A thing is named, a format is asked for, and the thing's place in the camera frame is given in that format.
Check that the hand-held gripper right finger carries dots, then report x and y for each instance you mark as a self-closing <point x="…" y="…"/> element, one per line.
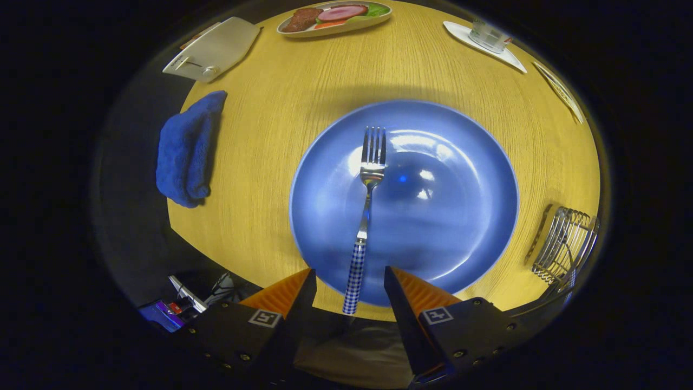
<point x="403" y="319"/>

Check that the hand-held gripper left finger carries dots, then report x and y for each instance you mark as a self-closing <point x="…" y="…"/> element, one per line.
<point x="300" y="319"/>

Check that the person's leg in khaki trousers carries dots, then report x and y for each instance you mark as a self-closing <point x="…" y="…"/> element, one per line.
<point x="352" y="352"/>

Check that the black and white patterned cloth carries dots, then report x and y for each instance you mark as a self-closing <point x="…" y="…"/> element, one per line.
<point x="223" y="287"/>

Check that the blue round plate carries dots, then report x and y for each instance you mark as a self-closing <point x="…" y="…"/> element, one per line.
<point x="449" y="227"/>

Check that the white flat device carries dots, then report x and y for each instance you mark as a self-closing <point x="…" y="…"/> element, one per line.
<point x="187" y="292"/>

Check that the phone with lit screen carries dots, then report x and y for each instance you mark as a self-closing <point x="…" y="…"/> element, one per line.
<point x="159" y="317"/>

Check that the blue folded cloth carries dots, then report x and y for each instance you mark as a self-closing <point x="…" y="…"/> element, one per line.
<point x="184" y="151"/>

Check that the white divided spice dish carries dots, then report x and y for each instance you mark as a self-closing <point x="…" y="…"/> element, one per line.
<point x="563" y="92"/>

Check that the white toaster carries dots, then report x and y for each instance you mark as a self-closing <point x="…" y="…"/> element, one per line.
<point x="222" y="49"/>

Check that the white square coaster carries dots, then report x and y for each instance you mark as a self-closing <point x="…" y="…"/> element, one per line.
<point x="460" y="32"/>

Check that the white drink bottle green label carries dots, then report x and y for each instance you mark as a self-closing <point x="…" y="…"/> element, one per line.
<point x="487" y="38"/>

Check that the grey plate of food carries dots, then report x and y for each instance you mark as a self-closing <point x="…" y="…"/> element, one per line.
<point x="325" y="21"/>

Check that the brown toast slices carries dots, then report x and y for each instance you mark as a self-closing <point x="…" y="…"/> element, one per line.
<point x="199" y="36"/>

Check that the thin grey curved rail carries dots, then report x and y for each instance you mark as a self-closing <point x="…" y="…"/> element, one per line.
<point x="536" y="307"/>

